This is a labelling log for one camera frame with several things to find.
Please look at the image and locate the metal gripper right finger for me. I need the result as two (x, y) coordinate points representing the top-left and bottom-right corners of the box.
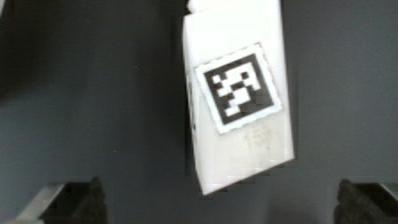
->
(334, 179), (398, 224)

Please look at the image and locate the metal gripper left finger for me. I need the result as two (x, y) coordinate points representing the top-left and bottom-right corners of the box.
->
(14, 176), (112, 224)

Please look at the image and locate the white stool leg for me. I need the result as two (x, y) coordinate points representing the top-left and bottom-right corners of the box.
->
(183, 0), (295, 194)

